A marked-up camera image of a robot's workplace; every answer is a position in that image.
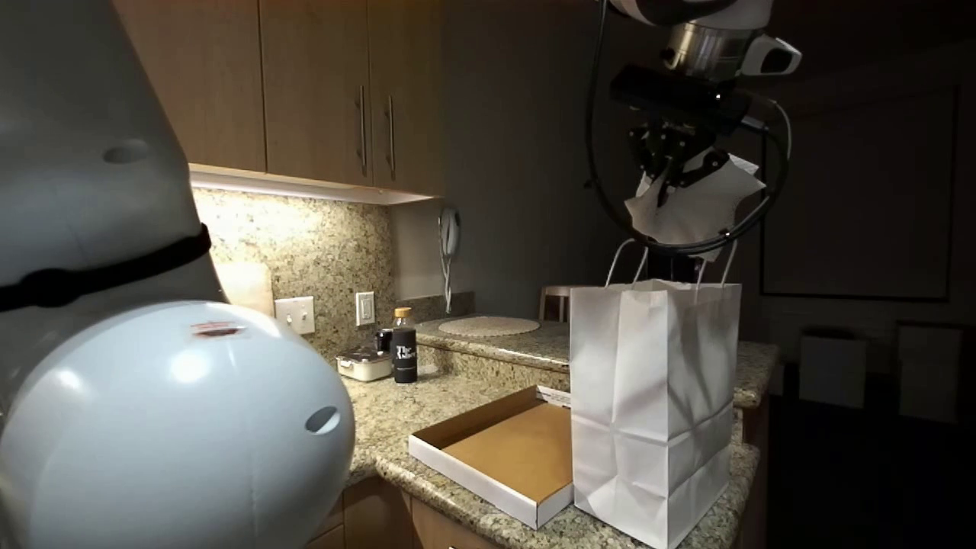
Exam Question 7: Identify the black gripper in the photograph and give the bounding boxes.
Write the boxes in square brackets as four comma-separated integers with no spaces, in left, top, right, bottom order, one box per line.
[611,63,750,177]

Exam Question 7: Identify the white towel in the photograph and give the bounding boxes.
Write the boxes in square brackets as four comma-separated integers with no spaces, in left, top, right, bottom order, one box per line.
[626,155,766,247]

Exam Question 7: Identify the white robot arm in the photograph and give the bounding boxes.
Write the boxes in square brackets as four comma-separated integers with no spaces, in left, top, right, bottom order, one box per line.
[0,0,355,549]

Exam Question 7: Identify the white paper bag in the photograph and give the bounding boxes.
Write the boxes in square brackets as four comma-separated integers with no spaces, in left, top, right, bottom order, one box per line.
[567,241,740,549]

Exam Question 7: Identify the right wooden chair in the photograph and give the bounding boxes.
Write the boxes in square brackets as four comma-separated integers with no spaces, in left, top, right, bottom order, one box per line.
[541,286,570,323]

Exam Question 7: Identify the right round woven placemat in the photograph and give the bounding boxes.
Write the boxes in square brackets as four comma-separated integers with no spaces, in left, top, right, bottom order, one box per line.
[438,315,541,339]

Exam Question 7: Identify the white box left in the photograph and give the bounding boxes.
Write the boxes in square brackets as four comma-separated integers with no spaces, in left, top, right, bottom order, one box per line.
[798,336,867,408]

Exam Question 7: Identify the white box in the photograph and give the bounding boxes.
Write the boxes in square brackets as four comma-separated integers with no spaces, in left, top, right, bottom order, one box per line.
[895,323,965,424]
[798,336,867,408]

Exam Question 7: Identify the wooden upper cabinets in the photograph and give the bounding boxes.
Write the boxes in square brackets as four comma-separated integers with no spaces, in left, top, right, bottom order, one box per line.
[113,0,445,202]

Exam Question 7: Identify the white box right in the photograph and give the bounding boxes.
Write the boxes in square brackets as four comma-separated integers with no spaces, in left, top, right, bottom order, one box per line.
[895,323,965,424]

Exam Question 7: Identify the dark bottle with label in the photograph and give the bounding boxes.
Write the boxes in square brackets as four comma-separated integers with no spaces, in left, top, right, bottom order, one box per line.
[389,304,417,383]

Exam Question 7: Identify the flat cardboard box tray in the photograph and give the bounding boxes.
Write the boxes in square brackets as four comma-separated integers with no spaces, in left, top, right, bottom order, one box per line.
[408,383,573,526]

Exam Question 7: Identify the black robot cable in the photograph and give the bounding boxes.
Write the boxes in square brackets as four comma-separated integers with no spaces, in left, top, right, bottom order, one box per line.
[582,0,797,255]

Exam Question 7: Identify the wall outlet plate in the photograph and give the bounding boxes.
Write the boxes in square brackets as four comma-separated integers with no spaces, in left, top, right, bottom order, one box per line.
[355,289,374,325]
[275,297,313,336]

